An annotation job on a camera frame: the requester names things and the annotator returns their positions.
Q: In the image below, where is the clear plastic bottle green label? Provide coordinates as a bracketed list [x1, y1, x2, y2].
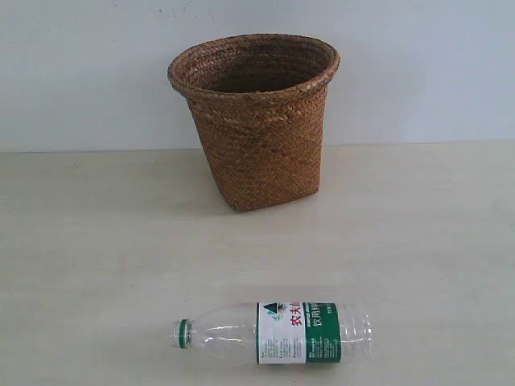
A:
[169, 302, 373, 365]

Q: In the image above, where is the brown woven wicker basket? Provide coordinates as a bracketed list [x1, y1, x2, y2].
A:
[167, 34, 340, 212]

